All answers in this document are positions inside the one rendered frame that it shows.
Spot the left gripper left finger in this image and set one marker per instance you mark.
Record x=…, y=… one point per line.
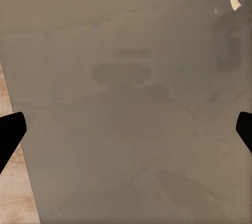
x=12, y=129

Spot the coffee table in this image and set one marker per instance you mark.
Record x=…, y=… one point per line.
x=131, y=108

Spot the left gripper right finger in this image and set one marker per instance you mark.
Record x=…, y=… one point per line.
x=244, y=128

